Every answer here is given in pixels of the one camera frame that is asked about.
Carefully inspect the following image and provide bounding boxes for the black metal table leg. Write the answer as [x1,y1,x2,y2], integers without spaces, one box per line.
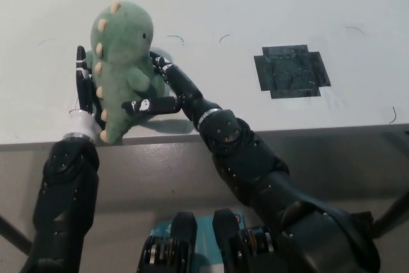
[0,215,33,254]
[372,189,409,238]

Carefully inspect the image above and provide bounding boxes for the black floor tape patch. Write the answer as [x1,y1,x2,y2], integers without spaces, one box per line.
[351,211,375,223]

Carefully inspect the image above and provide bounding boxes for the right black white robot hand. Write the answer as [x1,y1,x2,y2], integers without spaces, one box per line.
[121,51,221,127]

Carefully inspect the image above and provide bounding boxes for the black teal robot body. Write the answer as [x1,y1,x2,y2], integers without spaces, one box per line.
[137,209,279,273]

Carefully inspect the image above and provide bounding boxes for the green plush dinosaur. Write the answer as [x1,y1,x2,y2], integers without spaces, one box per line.
[85,0,156,145]

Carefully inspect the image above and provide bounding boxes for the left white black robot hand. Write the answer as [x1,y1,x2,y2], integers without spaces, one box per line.
[68,45,106,141]

